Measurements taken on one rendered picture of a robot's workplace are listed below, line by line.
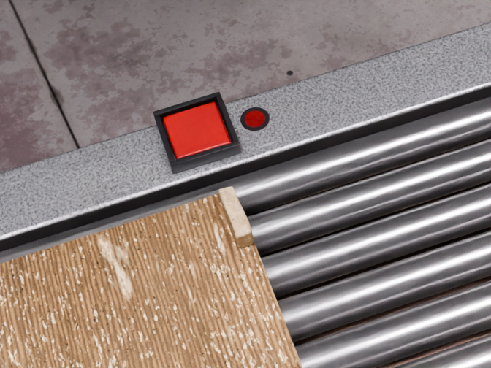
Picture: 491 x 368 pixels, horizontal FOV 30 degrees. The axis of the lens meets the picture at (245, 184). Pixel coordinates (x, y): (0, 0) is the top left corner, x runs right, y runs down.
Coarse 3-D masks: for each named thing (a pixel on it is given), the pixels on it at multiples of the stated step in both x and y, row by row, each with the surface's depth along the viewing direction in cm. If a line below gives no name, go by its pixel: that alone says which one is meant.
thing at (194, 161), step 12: (204, 96) 100; (216, 96) 100; (168, 108) 99; (180, 108) 99; (156, 120) 98; (228, 120) 98; (228, 132) 98; (168, 144) 96; (228, 144) 96; (168, 156) 96; (192, 156) 95; (204, 156) 95; (216, 156) 96; (228, 156) 97; (180, 168) 96; (192, 168) 96
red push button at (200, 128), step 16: (192, 112) 99; (208, 112) 99; (176, 128) 98; (192, 128) 98; (208, 128) 98; (224, 128) 97; (176, 144) 97; (192, 144) 97; (208, 144) 96; (224, 144) 96
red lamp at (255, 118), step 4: (248, 112) 100; (252, 112) 100; (256, 112) 100; (260, 112) 100; (248, 116) 100; (252, 116) 100; (256, 116) 100; (260, 116) 100; (264, 116) 99; (248, 120) 99; (252, 120) 99; (256, 120) 99; (260, 120) 99; (248, 124) 99; (252, 124) 99; (256, 124) 99; (260, 124) 99
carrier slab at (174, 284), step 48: (96, 240) 90; (144, 240) 90; (192, 240) 90; (0, 288) 88; (48, 288) 88; (96, 288) 88; (144, 288) 87; (192, 288) 87; (240, 288) 86; (0, 336) 86; (48, 336) 85; (96, 336) 85; (144, 336) 84; (192, 336) 84; (240, 336) 84; (288, 336) 83
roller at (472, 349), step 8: (488, 336) 84; (464, 344) 84; (472, 344) 84; (480, 344) 83; (488, 344) 83; (440, 352) 84; (448, 352) 83; (456, 352) 83; (464, 352) 83; (472, 352) 83; (480, 352) 83; (488, 352) 83; (416, 360) 84; (424, 360) 83; (432, 360) 83; (440, 360) 83; (448, 360) 83; (456, 360) 82; (464, 360) 82; (472, 360) 82; (480, 360) 82; (488, 360) 82
